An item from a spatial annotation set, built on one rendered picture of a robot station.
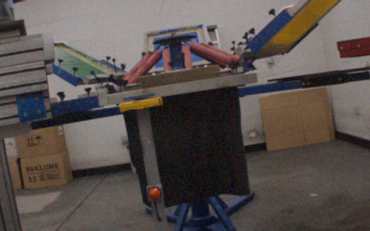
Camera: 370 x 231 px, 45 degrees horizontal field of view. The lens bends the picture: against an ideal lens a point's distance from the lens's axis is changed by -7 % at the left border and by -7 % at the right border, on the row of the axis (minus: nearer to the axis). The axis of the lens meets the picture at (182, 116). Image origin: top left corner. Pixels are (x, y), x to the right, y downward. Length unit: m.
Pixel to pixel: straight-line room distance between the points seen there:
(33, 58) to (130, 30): 5.10
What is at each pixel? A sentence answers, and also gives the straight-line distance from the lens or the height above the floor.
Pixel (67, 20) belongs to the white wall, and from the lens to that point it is 6.75.
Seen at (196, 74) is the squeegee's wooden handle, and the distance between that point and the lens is 2.32.
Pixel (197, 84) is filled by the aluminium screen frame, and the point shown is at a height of 0.98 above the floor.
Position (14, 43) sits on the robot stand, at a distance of 1.51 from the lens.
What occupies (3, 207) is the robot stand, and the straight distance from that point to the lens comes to 1.79.
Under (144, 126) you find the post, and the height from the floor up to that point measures 0.87.
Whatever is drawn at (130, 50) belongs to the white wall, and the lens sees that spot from 6.53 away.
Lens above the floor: 0.96
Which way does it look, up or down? 3 degrees down
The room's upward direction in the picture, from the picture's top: 9 degrees counter-clockwise
